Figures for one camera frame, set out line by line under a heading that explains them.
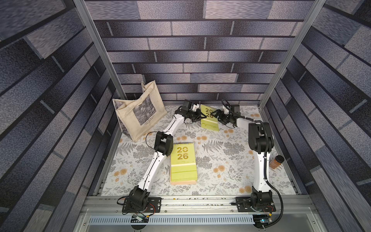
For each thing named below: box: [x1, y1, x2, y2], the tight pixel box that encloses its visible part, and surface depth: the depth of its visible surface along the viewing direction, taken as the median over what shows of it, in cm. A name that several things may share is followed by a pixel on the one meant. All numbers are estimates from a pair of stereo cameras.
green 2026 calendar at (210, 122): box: [200, 103, 220, 132], surface depth 108 cm
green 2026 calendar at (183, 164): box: [170, 142, 198, 185], surface depth 85 cm
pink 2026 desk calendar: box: [170, 177, 198, 186], surface depth 81 cm
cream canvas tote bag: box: [112, 80, 168, 143], surface depth 96 cm
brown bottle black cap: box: [269, 154, 285, 170], surface depth 83 cm
